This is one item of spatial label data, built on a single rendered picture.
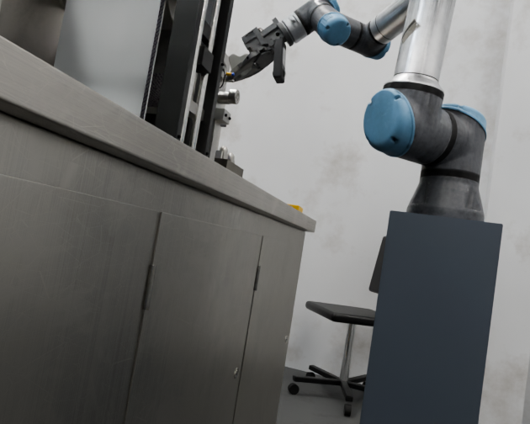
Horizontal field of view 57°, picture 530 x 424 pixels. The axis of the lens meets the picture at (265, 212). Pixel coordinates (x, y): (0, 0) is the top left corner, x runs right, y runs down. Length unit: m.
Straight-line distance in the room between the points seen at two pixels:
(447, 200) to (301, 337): 2.53
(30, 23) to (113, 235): 0.86
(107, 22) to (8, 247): 0.83
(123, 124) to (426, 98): 0.62
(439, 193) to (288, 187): 2.53
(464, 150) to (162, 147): 0.65
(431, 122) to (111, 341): 0.67
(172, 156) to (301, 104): 3.05
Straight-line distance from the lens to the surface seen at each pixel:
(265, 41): 1.41
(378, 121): 0.95
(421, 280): 0.95
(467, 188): 1.02
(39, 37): 1.34
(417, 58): 0.98
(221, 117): 1.31
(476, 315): 0.96
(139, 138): 0.50
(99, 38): 1.18
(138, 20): 1.15
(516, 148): 3.15
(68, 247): 0.48
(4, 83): 0.37
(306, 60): 3.71
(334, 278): 3.34
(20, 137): 0.42
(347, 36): 1.33
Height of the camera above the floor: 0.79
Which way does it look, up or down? 4 degrees up
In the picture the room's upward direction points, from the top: 9 degrees clockwise
